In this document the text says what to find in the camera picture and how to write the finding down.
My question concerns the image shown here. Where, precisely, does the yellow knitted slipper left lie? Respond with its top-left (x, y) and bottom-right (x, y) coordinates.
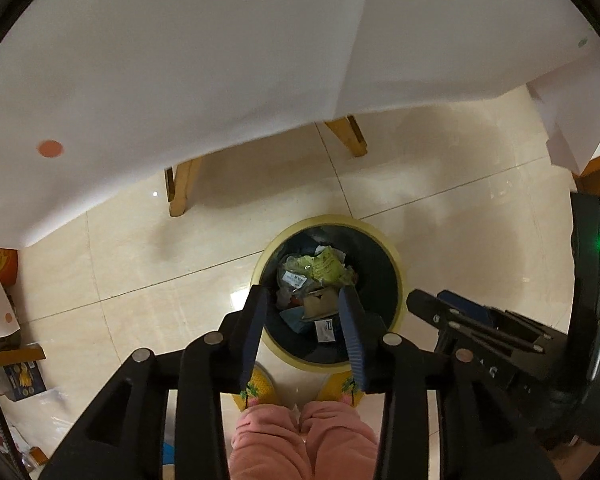
top-left (232, 363), bottom-right (280, 412)

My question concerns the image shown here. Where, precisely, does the red orange lantern box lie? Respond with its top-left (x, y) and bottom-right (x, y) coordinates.
top-left (0, 248), bottom-right (18, 287)

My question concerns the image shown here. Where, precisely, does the yellow green foil packet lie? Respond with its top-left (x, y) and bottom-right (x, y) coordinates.
top-left (282, 245), bottom-right (356, 287)

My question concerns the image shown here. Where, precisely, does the yellow rim trash bin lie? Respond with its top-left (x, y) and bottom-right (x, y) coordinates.
top-left (251, 216), bottom-right (405, 373)

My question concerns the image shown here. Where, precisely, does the yellow knitted slipper right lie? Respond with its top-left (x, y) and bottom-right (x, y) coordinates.
top-left (316, 370), bottom-right (364, 408)

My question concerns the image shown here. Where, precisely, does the yellow knitted slipper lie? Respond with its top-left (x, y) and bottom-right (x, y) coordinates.
top-left (316, 370), bottom-right (364, 408)
top-left (232, 363), bottom-right (280, 412)

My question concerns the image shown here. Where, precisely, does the colourful cartoon tablecloth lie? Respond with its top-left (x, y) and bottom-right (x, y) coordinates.
top-left (0, 0), bottom-right (600, 248)

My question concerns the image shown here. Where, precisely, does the wooden table leg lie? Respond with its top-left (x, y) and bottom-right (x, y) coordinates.
top-left (164, 157), bottom-right (202, 217)
top-left (325, 115), bottom-right (367, 157)

